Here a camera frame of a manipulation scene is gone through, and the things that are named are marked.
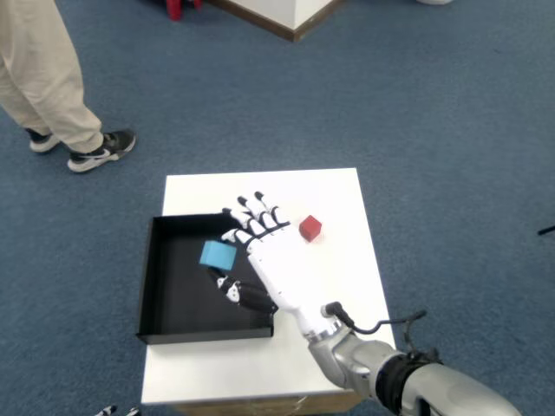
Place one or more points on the beige trousers of person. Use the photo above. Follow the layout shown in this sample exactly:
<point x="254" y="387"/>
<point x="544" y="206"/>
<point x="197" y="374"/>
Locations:
<point x="34" y="65"/>

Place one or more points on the black open cardboard box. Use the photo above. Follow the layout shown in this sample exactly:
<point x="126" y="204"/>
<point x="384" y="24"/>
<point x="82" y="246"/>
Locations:
<point x="182" y="294"/>

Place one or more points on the red plastic stool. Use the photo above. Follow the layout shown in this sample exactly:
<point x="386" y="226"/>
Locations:
<point x="175" y="8"/>

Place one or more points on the blue foam cube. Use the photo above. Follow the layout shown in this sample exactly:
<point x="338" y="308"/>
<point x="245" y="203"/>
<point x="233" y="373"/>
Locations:
<point x="217" y="255"/>

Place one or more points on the red foam cube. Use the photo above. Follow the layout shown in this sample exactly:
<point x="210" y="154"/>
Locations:
<point x="310" y="227"/>

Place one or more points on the white round base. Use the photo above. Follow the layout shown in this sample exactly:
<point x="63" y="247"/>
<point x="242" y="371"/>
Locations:
<point x="433" y="1"/>

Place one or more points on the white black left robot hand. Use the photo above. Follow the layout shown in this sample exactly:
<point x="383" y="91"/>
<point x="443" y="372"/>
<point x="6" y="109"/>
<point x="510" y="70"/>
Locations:
<point x="106" y="411"/>

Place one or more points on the white topped wooden table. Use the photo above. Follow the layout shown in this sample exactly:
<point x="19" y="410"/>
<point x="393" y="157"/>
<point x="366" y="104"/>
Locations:
<point x="217" y="368"/>

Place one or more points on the black rod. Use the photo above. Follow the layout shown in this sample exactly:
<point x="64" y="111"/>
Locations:
<point x="547" y="230"/>

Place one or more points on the black white sneaker with swoosh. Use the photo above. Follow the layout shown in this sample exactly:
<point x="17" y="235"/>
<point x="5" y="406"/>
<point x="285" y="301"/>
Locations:
<point x="106" y="151"/>

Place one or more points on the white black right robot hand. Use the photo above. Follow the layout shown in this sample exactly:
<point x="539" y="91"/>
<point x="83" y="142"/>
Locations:
<point x="282" y="268"/>

